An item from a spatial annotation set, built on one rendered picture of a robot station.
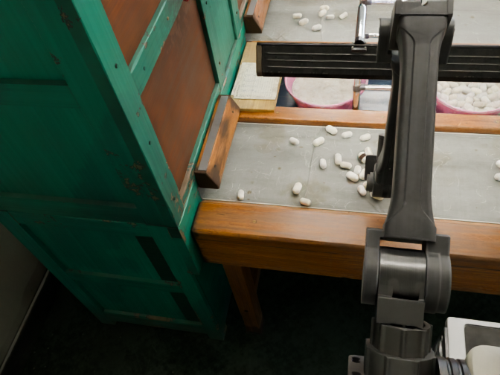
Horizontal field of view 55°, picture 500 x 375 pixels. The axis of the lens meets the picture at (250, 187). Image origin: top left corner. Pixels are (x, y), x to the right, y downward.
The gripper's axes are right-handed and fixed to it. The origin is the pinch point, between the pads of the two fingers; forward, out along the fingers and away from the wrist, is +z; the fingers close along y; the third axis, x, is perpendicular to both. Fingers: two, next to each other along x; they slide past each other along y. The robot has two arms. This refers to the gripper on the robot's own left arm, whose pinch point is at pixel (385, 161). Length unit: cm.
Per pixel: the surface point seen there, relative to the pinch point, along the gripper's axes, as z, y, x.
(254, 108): 17.2, 39.2, -10.8
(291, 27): 56, 34, -36
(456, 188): 1.9, -18.9, 6.7
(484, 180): 4.6, -25.9, 4.7
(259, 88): 24.0, 39.3, -16.5
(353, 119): 16.8, 9.0, -8.5
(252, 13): 41, 46, -40
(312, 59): -12.7, 18.9, -25.9
